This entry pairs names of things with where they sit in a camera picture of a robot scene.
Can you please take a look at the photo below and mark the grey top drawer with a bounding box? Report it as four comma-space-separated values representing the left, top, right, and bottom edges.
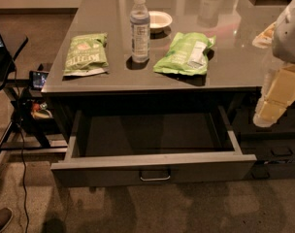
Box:
51, 107, 256, 186

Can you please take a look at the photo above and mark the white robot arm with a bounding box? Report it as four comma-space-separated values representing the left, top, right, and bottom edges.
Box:
252, 0, 295, 127

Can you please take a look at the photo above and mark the right cabinet drawer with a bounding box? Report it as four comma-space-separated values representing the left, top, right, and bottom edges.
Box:
240, 139, 295, 163

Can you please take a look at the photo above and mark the jar of orange snacks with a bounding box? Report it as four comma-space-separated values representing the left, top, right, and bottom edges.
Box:
252, 22, 276, 49

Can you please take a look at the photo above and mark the right green chip bag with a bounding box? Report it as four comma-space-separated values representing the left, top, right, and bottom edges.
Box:
153, 32, 215, 76

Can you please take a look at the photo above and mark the green chip bag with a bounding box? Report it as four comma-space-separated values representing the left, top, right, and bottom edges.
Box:
153, 32, 215, 76
63, 33, 109, 77

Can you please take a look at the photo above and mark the small white bowl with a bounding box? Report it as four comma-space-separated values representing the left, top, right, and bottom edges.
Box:
149, 11, 173, 33

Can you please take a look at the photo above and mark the grey cabinet with countertop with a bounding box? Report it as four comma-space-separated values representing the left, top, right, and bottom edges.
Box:
43, 0, 285, 142

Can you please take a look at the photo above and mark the clear plastic water bottle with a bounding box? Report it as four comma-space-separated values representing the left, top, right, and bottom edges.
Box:
130, 0, 150, 63

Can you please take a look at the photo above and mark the left green chip bag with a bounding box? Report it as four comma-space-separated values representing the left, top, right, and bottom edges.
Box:
63, 33, 109, 77

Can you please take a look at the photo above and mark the phone with lit screen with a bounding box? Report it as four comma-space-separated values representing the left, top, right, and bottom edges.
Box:
29, 71, 49, 90

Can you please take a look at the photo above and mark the black metal stand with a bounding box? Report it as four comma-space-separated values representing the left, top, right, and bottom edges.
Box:
0, 35, 67, 154

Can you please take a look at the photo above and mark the brown shoe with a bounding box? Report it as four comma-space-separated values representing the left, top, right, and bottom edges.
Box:
0, 208, 13, 233

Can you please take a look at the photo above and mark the silver top drawer handle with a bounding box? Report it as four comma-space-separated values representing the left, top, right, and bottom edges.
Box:
139, 170, 171, 182

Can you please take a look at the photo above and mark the black cable on floor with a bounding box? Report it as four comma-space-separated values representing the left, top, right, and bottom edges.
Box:
12, 65, 31, 233

